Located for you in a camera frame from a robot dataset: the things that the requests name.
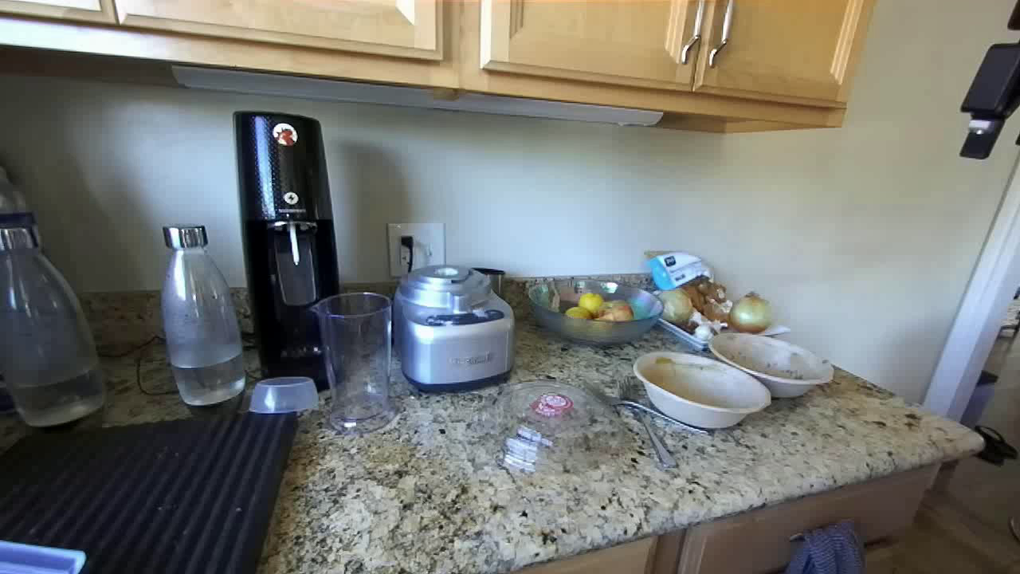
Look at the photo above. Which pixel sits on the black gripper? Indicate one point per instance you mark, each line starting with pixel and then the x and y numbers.
pixel 980 140

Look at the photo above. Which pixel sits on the cream ceramic bowl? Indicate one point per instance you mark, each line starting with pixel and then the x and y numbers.
pixel 701 391
pixel 772 367

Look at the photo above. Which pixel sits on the glass fruit bowl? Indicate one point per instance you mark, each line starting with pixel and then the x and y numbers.
pixel 593 329

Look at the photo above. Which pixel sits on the clear glass bowl pink label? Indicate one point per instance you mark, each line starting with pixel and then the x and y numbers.
pixel 560 427

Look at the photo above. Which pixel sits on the large yellow onion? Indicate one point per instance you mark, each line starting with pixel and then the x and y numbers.
pixel 749 314

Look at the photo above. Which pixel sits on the blue white mushroom bag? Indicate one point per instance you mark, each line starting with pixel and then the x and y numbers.
pixel 673 269

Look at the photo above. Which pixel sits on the small yellow onion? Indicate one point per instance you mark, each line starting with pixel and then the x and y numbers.
pixel 678 309

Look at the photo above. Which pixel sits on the orange fruit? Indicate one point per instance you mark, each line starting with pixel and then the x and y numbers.
pixel 617 310

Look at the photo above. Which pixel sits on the yellow lemon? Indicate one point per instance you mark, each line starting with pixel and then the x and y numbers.
pixel 578 314
pixel 591 300

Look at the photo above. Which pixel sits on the dark hanging towel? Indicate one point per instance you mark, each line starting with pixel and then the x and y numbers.
pixel 828 549

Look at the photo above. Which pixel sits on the wooden lower cabinets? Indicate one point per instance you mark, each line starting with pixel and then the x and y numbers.
pixel 745 531

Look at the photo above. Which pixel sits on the wooden cabinets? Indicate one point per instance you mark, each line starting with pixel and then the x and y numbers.
pixel 320 28
pixel 745 531

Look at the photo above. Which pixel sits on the silver kitchen appliance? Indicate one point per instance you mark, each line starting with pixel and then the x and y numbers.
pixel 453 337

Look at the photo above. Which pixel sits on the black power plug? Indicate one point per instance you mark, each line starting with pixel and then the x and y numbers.
pixel 405 255

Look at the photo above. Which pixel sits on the wooden upper cabinets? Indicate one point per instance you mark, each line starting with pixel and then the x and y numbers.
pixel 320 28

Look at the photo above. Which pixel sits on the black soda maker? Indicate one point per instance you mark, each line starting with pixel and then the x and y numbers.
pixel 286 244

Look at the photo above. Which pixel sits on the small clear plastic lid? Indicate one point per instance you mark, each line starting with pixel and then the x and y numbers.
pixel 283 397

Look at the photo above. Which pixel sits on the clear bottle silver cap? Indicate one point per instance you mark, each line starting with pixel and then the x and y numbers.
pixel 202 320

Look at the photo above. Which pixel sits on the black ribbed drying mat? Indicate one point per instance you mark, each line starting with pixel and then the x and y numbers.
pixel 137 488

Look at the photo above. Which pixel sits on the large clear bottle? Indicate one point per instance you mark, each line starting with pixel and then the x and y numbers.
pixel 42 341

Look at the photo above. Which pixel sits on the pale blue container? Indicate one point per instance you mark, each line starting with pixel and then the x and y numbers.
pixel 36 561

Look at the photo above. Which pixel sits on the white door frame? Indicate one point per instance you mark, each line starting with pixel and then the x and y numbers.
pixel 972 309

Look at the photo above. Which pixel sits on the white wall outlet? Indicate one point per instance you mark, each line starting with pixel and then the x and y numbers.
pixel 429 244

